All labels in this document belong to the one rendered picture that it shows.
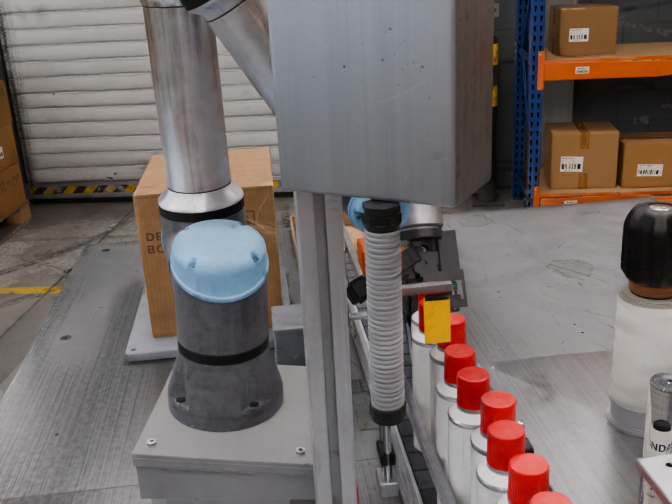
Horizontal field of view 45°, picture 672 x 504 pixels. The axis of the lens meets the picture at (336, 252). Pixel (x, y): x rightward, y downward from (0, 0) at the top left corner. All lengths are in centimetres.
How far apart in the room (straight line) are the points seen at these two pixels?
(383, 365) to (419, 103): 24
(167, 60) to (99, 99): 448
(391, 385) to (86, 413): 71
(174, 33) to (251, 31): 15
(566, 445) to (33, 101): 493
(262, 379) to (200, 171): 28
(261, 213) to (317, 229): 62
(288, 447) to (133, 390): 45
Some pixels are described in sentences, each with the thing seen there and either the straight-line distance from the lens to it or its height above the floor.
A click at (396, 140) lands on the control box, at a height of 134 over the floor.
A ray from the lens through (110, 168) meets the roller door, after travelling 560.
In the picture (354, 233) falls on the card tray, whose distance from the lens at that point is 200.
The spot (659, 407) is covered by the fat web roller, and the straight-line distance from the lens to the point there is 88.
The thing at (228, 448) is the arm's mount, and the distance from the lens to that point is 101.
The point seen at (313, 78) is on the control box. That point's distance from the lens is 69.
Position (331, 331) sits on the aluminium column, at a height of 112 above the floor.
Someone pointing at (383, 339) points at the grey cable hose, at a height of 116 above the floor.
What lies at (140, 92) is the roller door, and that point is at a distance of 541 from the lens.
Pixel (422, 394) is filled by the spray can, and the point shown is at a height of 97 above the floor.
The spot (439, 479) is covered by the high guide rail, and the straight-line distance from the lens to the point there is 89.
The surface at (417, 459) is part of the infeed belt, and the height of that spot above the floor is 88.
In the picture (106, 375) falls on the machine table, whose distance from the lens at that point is 145.
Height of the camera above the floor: 148
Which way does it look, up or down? 20 degrees down
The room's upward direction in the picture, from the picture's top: 3 degrees counter-clockwise
